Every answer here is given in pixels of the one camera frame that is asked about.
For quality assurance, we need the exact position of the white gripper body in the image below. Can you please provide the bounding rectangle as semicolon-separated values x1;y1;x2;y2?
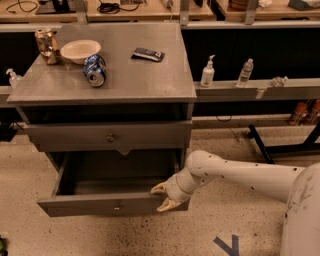
165;168;200;203

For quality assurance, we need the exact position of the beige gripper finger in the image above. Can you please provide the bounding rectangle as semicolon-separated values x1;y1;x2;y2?
150;182;166;194
157;197;182;212

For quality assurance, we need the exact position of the grey drawer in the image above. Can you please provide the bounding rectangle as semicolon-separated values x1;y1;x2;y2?
38;149;181;217
25;120;192;155

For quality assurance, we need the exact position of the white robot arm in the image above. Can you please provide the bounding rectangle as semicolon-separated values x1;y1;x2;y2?
151;150;320;256

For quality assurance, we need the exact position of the grey top drawer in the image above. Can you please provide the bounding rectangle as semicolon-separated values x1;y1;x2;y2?
25;120;192;155

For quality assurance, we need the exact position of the grey drawer cabinet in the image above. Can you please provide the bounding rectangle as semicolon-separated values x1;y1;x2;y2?
8;23;196;125

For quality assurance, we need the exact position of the white pump bottle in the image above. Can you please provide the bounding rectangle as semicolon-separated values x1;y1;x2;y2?
200;55;215;87

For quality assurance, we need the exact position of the orange spray bottle left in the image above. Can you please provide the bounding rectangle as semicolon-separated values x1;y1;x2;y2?
287;102;307;126

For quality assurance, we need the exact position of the orange spray bottle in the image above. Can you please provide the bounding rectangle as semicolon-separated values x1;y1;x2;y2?
304;99;320;124
287;102;307;126

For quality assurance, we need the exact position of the crushed blue soda can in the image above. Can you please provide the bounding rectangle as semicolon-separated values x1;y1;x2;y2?
83;54;106;87

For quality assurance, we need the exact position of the clear water bottle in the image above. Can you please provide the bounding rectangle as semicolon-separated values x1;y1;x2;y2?
236;58;254;88

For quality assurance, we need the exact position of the black snack bar wrapper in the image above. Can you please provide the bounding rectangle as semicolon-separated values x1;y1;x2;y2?
131;48;165;62

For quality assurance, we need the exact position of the crumpled clear plastic wrapper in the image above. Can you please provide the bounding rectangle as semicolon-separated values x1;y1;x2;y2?
271;76;288;87

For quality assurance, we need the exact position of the orange spray bottle right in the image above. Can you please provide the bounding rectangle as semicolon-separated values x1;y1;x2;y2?
304;99;320;124

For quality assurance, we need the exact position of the white bowl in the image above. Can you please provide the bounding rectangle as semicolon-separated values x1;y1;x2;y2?
60;40;101;65

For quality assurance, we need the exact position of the clear pump bottle left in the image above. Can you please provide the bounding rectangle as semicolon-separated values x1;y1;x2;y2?
6;68;22;88

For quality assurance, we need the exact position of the crushed gold soda can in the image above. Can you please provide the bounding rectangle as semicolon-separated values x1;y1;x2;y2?
35;28;61;65

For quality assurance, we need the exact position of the black stand frame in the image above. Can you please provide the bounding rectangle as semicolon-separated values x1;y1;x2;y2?
248;123;320;164

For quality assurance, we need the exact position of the black cable on desk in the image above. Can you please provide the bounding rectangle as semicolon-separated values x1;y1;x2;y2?
97;0;143;15

